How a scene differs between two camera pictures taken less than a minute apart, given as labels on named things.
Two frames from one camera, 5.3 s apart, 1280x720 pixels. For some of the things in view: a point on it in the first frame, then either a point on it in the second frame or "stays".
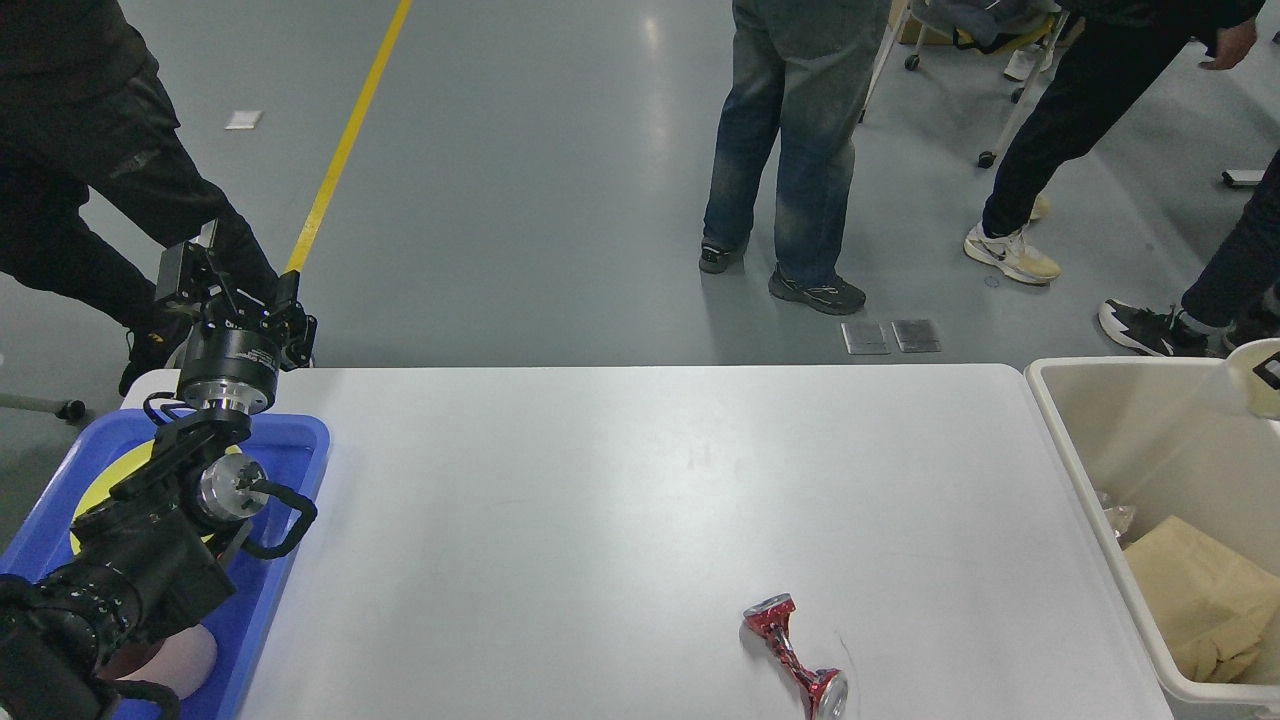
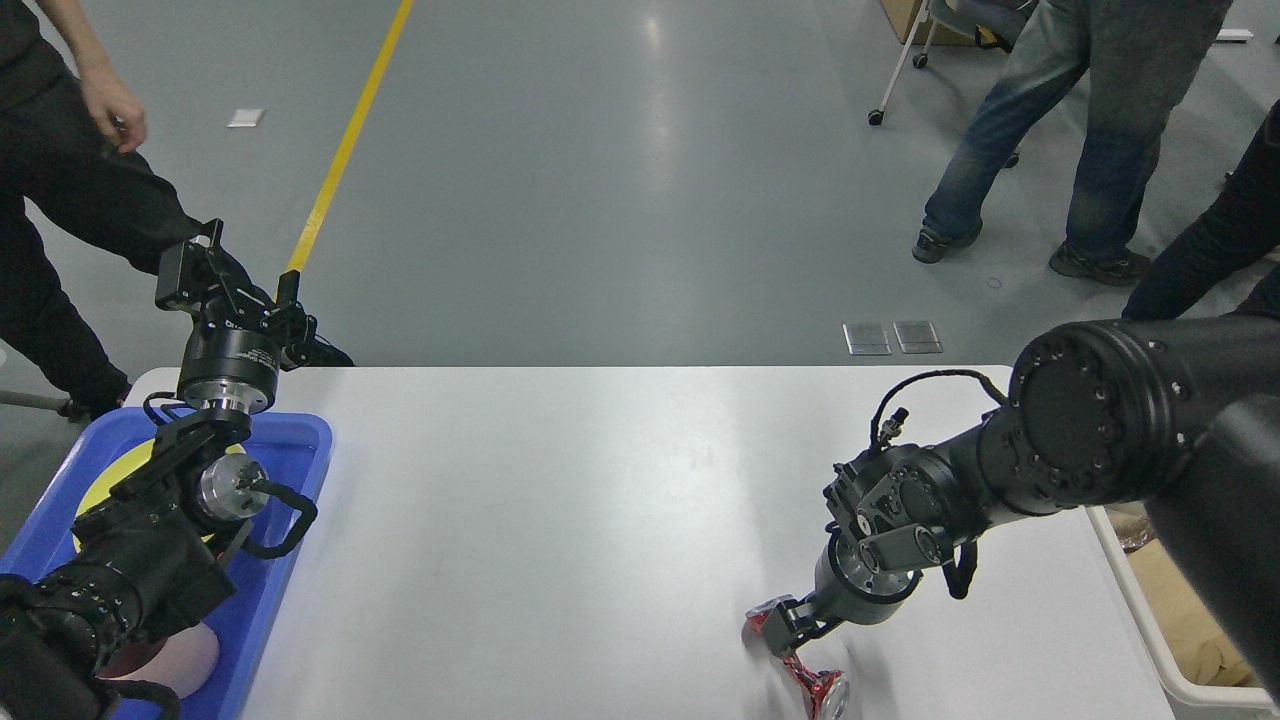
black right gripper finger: [1269, 370] → [846, 586]
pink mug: [183, 660] stays
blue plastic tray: [295, 449] stays
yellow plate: [118, 473] stays
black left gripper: [229, 370] stays
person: [804, 67] → [1140, 57]
